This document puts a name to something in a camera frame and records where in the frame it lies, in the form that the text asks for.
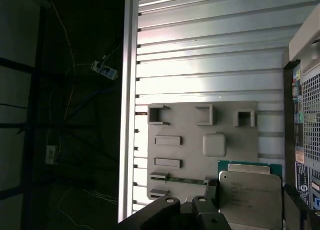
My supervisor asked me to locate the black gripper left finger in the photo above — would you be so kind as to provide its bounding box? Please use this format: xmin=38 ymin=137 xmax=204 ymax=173
xmin=117 ymin=179 xmax=232 ymax=230

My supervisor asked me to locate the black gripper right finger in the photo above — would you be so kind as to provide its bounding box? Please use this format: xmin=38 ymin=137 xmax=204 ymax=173
xmin=282 ymin=184 xmax=320 ymax=230

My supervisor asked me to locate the silver topped CPU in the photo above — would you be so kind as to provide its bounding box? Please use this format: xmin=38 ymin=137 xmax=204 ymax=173
xmin=216 ymin=160 xmax=284 ymax=230

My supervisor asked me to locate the green RAM stick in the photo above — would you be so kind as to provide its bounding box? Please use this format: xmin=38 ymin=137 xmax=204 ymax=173
xmin=166 ymin=176 xmax=210 ymax=185

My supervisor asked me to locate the grey parts rack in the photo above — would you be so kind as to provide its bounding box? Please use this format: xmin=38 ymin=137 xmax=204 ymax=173
xmin=147 ymin=100 xmax=260 ymax=202

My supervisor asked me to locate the open PC case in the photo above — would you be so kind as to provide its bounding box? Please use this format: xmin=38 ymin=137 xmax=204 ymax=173
xmin=282 ymin=5 xmax=320 ymax=211

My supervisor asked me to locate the black metal table frame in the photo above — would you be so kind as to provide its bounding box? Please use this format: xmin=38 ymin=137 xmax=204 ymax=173
xmin=0 ymin=0 xmax=121 ymax=191

